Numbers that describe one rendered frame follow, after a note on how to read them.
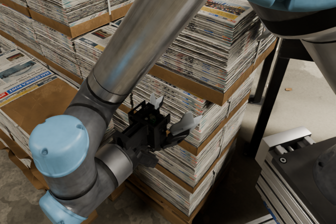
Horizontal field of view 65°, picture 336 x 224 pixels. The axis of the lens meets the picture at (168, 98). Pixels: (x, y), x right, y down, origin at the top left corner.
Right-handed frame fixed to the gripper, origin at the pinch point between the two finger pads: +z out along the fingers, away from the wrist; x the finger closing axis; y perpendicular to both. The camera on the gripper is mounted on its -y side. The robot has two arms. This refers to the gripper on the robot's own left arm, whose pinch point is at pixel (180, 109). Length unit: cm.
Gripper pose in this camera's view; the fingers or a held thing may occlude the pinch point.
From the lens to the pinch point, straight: 64.6
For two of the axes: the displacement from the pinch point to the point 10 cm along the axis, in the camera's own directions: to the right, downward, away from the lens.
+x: -7.9, -3.9, 4.7
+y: 0.0, -7.6, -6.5
